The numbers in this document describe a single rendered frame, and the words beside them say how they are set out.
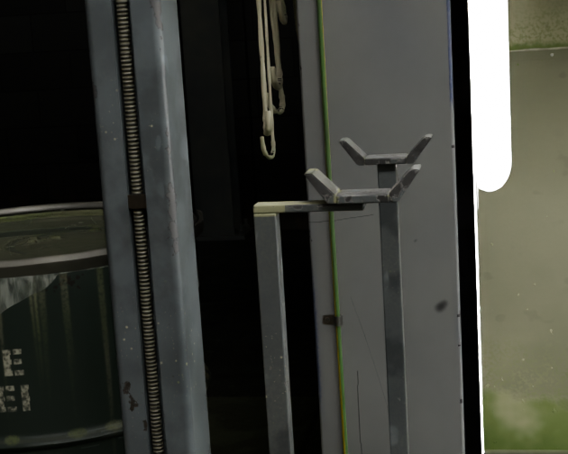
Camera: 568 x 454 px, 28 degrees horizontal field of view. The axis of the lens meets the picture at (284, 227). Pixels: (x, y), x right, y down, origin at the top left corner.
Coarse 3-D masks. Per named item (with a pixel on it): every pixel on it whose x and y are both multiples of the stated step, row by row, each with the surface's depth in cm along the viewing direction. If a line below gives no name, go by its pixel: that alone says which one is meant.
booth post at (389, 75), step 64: (384, 0) 131; (448, 0) 130; (384, 64) 133; (448, 64) 131; (320, 128) 135; (384, 128) 134; (448, 128) 133; (448, 192) 134; (320, 256) 138; (448, 256) 136; (320, 320) 140; (448, 320) 137; (320, 384) 141; (384, 384) 140; (448, 384) 139; (384, 448) 142; (448, 448) 140
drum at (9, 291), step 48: (0, 288) 174; (48, 288) 175; (96, 288) 178; (0, 336) 176; (48, 336) 176; (96, 336) 179; (0, 384) 177; (48, 384) 178; (96, 384) 180; (0, 432) 178; (48, 432) 179; (96, 432) 180
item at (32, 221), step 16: (0, 224) 220; (16, 224) 220; (32, 224) 219; (48, 224) 218; (64, 224) 217; (80, 224) 216; (96, 224) 212; (0, 240) 204; (16, 240) 202; (32, 240) 198; (48, 240) 200; (64, 240) 200; (80, 240) 199; (96, 240) 198; (0, 256) 189; (16, 256) 188; (32, 256) 187
